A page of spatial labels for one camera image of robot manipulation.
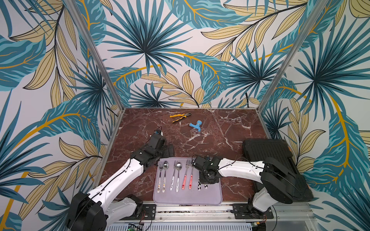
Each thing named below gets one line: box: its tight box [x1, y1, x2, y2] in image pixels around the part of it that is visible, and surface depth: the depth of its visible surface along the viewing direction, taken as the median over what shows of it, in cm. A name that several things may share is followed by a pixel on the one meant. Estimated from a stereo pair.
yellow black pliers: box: [169, 112, 192, 124], surface depth 116 cm
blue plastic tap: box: [189, 119, 202, 132], surface depth 109 cm
